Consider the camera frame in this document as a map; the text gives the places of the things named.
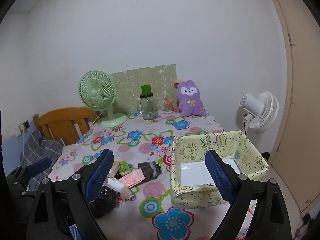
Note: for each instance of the cotton swab container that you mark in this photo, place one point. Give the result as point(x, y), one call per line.
point(168, 108)

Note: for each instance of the grey plaid bedding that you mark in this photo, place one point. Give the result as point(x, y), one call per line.
point(47, 147)

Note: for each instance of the brown wooden tag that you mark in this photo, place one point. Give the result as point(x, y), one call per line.
point(176, 81)

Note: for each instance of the green plastic cup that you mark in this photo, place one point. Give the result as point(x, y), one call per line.
point(146, 89)

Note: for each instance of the yellow cartoon printed box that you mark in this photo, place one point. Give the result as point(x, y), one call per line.
point(190, 197)

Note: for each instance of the white standing fan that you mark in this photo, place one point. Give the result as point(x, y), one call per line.
point(262, 112)

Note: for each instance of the green printed board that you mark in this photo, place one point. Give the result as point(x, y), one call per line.
point(130, 80)

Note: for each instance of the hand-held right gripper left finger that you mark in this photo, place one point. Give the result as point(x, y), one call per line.
point(100, 172)

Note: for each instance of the beige wardrobe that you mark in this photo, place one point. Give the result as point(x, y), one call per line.
point(305, 105)

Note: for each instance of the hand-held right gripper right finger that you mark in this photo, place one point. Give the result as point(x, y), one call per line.
point(220, 177)

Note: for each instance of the wall socket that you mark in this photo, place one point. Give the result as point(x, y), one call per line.
point(24, 125)

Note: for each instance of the green desk fan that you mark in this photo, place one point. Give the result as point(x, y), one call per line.
point(93, 93)

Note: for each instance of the floral tablecloth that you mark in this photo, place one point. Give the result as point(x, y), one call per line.
point(150, 130)

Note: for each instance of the pink paper packet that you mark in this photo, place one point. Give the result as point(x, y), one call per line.
point(131, 178)

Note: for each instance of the purple plush bunny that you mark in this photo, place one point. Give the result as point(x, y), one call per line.
point(188, 102)

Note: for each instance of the black plastic bag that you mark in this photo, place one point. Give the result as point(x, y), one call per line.
point(105, 202)

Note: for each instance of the yellow green cartoon packet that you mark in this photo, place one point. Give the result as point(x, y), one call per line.
point(124, 168)

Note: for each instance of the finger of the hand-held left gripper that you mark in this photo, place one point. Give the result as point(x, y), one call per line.
point(38, 167)

